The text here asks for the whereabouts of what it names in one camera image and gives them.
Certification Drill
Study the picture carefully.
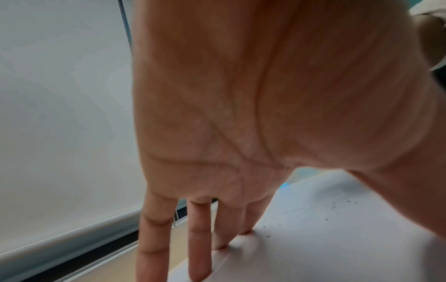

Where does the white paper sheet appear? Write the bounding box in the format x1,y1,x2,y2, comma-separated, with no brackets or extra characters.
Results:
167,168,446,282

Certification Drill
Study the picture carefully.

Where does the dark window frame rail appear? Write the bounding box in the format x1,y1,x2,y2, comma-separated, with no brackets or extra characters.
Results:
19,228,141,282

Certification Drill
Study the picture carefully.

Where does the person's left hand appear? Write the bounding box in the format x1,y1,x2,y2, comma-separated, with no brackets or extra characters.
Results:
132,0,446,282

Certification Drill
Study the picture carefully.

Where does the person's right forearm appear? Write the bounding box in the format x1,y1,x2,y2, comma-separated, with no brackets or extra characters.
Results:
412,14,446,70

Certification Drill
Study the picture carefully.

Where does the wide white roller blind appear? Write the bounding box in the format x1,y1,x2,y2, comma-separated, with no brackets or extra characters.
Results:
0,0,144,266

